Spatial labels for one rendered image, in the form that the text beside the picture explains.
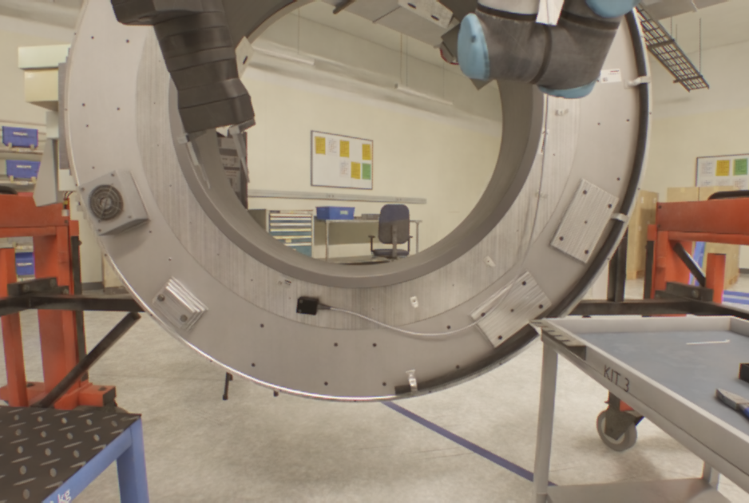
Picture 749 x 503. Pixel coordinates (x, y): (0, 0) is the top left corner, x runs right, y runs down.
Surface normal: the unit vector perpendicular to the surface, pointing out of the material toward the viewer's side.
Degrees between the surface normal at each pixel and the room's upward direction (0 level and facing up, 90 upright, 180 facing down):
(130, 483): 90
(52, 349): 90
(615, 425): 90
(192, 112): 114
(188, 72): 122
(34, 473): 0
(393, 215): 98
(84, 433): 0
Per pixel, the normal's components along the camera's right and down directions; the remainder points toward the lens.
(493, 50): 0.10, 0.53
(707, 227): -1.00, 0.00
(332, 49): 0.64, 0.07
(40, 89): 0.00, 0.08
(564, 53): 0.12, 0.34
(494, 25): -0.49, 0.57
